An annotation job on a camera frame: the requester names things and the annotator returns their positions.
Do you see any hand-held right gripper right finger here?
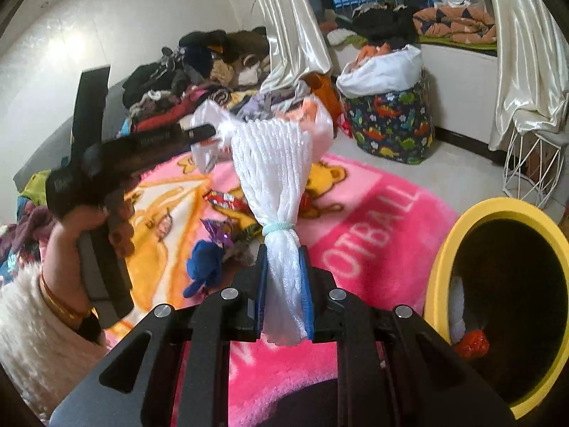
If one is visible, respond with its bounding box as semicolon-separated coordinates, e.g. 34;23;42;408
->
299;246;517;427

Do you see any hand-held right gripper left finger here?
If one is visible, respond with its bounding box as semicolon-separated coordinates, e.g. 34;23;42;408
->
50;246;268;427

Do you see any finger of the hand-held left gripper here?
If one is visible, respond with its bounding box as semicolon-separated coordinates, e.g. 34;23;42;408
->
180;123;218;144

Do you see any white plastic bag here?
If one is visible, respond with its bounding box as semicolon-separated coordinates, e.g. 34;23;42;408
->
190;100;241;175

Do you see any white foam net sleeve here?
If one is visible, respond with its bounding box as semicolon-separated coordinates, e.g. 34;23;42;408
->
230;116;334;348

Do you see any yellow rimmed pink bin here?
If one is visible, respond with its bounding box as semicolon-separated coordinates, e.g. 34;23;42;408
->
422;196;569;420

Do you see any person's left forearm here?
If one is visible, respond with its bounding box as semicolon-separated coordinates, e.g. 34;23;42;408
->
0;262;110;415

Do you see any person's left hand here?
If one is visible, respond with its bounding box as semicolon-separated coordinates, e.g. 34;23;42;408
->
41;187;137;320

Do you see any yellow green wrapper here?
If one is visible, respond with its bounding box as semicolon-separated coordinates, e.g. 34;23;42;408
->
233;224;264;244

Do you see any blue fluffy ball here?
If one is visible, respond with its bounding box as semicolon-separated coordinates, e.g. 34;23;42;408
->
182;239;228;300

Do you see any grey sofa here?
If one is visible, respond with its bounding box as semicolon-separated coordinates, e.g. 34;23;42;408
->
13;77;134;188

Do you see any pile of clothes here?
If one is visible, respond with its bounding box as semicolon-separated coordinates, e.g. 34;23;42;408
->
117;28;273;135

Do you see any purple wrapper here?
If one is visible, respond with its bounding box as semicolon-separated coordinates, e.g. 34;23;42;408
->
200;217;235;248

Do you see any brown snack bar wrapper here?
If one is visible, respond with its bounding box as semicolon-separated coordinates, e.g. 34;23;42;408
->
202;189;255;215

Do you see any pink bear printed blanket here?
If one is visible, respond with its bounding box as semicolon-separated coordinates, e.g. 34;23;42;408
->
40;149;461;427

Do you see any colourful cloth heap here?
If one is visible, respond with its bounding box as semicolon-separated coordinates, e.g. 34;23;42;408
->
0;170;59;277

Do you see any orange bag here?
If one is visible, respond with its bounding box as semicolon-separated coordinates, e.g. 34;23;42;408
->
307;73;344;117

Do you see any cream satin curtain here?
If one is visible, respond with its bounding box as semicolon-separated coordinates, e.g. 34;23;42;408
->
244;0;334;95
480;0;569;153

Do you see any red packet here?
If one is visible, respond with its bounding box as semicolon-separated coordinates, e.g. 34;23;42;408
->
335;110;355;139

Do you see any gold bangle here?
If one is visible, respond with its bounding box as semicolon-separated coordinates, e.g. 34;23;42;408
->
37;273;92;321

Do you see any red crumpled wrapper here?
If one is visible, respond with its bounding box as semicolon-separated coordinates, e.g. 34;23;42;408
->
455;328;490;359

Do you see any dinosaur print storage basket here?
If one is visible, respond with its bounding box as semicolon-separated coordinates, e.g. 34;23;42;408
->
344;77;436;165

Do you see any white bag in basket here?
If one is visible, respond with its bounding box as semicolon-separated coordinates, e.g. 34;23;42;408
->
336;44;422;99

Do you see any black clothing heap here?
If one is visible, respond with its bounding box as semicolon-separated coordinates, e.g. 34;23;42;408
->
353;6;419;48

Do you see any orange patterned quilt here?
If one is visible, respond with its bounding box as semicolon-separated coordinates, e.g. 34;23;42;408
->
413;2;498;46

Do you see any light blue hair tie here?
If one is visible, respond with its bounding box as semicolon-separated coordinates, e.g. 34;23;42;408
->
262;221;297;237

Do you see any white wire basket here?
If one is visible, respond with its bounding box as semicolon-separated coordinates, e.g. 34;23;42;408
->
502;125;568;211

